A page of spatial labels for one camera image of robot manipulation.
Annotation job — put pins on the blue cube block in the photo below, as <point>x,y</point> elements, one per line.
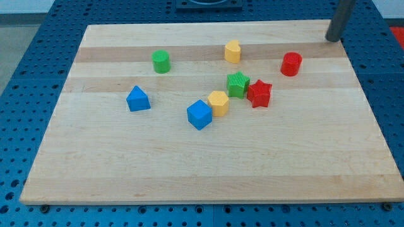
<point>199,114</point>

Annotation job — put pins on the yellow hexagon block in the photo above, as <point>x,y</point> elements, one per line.
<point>219,102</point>

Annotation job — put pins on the green star block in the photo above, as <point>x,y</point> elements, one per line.
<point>237,84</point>

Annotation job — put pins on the red star block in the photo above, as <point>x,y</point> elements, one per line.
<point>259,94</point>

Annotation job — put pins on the wooden board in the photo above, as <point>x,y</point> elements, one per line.
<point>316,142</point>

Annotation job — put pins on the blue triangle block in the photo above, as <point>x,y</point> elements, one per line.
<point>137,100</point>

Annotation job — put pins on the green cylinder block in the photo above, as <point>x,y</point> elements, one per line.
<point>161,61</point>

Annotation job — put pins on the yellow heart block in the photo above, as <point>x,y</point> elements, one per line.
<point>232,52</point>

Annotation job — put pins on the red cylinder block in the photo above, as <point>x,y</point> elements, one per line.
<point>291,64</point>

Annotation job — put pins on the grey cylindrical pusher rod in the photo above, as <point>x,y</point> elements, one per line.
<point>340,19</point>

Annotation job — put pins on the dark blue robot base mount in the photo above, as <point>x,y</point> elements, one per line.
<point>186,5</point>

